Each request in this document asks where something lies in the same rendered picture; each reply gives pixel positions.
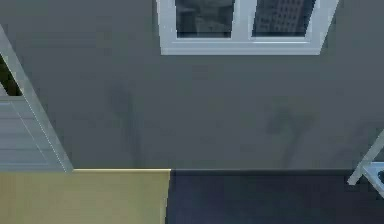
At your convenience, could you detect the white metal chair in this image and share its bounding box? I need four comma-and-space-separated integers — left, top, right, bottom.
347, 129, 384, 200

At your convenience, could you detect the white framed window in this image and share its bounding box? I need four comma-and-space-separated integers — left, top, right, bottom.
155, 0, 340, 56

